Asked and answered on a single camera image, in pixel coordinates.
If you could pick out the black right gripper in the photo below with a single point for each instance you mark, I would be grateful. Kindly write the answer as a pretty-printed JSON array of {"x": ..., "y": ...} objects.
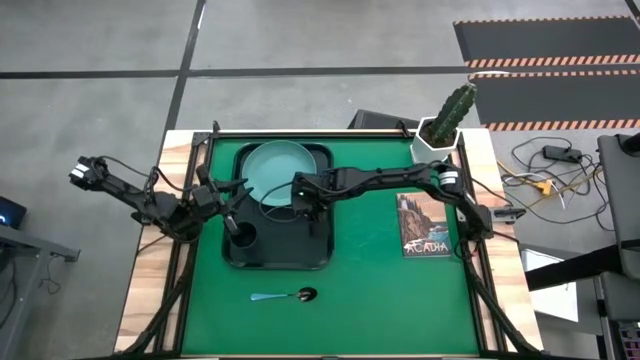
[{"x": 315, "y": 190}]

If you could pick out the white box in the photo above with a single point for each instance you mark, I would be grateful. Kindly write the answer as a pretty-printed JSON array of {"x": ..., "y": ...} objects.
[{"x": 550, "y": 295}]

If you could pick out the black box behind table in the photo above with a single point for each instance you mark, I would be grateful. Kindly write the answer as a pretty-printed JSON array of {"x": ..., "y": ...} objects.
[{"x": 380, "y": 121}]

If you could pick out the Acadia lighthouse postcard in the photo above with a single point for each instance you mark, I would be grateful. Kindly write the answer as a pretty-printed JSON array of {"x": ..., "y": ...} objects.
[{"x": 424, "y": 225}]

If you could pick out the grey metal desk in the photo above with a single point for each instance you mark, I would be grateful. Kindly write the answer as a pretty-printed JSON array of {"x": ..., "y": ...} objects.
[{"x": 30, "y": 245}]

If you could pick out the dark device with blue light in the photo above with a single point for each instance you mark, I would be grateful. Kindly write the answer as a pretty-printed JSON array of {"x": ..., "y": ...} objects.
[{"x": 10, "y": 212}]

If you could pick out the yellow power plug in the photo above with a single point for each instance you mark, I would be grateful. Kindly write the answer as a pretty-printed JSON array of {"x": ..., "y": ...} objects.
[{"x": 543, "y": 187}]

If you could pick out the green cactus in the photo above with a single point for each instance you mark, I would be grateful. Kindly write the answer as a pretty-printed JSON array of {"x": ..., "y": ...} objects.
[{"x": 452, "y": 112}]

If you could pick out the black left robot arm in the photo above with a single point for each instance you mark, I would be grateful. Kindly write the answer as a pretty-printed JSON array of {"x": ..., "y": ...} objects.
[{"x": 140, "y": 200}]

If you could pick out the dark blue plastic cup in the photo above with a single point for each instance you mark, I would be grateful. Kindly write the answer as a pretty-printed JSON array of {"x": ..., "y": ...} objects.
[{"x": 246, "y": 236}]

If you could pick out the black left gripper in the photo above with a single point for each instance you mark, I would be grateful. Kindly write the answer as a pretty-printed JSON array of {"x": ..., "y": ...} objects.
[{"x": 207, "y": 197}]

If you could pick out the black hazard-striped floor mat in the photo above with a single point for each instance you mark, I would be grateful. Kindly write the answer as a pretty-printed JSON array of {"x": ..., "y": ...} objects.
[
  {"x": 545, "y": 40},
  {"x": 555, "y": 100}
]

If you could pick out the black frame clamp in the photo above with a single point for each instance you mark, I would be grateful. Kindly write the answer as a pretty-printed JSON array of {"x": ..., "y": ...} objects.
[{"x": 507, "y": 213}]

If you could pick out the black plastic tray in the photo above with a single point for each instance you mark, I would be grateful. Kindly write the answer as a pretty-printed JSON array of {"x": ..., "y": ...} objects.
[{"x": 280, "y": 245}]

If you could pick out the green table mat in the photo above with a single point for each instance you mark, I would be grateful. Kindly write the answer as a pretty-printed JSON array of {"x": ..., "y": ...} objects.
[{"x": 350, "y": 325}]

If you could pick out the black power adapter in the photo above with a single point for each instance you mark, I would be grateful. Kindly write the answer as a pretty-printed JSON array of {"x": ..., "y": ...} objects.
[{"x": 562, "y": 153}]

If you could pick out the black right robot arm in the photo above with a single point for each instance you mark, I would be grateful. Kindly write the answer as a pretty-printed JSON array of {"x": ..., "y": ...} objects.
[{"x": 390, "y": 177}]

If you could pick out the white hexagonal plant pot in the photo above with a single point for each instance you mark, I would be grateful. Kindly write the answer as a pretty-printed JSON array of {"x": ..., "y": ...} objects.
[{"x": 425, "y": 150}]

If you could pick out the teal plastic plate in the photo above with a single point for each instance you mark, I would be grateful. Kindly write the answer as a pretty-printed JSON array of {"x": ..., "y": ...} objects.
[{"x": 275, "y": 170}]

